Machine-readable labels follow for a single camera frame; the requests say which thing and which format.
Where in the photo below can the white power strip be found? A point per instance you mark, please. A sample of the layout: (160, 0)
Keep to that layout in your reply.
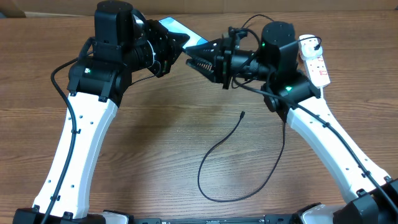
(317, 72)

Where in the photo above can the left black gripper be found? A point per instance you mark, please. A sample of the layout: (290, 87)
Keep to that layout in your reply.
(172, 47)

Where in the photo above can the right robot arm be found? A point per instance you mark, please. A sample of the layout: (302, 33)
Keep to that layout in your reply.
(369, 192)

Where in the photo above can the brown cardboard sheet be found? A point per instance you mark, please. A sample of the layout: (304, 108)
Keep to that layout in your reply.
(87, 7)

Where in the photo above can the white USB wall charger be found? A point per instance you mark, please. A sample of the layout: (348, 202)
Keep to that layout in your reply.
(310, 46)

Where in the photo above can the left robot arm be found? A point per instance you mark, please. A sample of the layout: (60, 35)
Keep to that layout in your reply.
(124, 42)

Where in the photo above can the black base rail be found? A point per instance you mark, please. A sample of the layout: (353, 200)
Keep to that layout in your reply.
(267, 219)

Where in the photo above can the blue Galaxy smartphone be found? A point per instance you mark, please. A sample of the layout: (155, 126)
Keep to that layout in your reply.
(175, 26)

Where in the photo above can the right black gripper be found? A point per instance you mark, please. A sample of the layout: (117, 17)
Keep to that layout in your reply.
(222, 55)

